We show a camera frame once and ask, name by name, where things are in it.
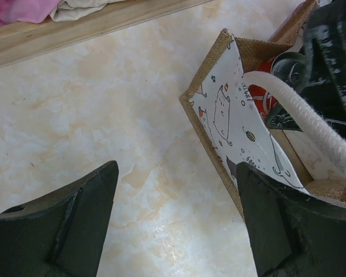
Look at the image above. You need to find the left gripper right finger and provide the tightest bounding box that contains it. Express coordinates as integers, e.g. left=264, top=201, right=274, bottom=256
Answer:
left=237, top=162, right=346, bottom=276

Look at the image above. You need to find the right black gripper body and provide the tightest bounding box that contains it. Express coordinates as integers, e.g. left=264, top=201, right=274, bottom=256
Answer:
left=272, top=1, right=346, bottom=140

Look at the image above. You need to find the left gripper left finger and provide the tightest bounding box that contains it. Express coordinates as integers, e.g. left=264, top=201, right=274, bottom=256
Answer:
left=0, top=161, right=119, bottom=276

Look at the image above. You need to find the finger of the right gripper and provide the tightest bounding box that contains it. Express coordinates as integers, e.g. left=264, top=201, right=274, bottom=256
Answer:
left=265, top=103, right=302, bottom=132

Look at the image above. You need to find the red cola can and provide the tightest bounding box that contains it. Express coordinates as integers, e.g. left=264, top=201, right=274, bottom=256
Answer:
left=249, top=56, right=278, bottom=120

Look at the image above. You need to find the brown burlap canvas bag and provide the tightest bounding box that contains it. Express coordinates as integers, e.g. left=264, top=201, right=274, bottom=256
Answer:
left=179, top=1, right=346, bottom=212

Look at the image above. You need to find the cream folded cloth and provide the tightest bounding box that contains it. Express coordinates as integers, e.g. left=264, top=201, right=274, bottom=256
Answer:
left=49, top=0, right=123, bottom=22

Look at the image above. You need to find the pink t-shirt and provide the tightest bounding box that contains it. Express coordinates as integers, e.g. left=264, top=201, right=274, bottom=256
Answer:
left=0, top=0, right=59, bottom=27

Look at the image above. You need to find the wooden clothes rack frame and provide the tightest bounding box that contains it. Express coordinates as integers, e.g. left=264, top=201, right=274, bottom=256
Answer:
left=0, top=0, right=202, bottom=68

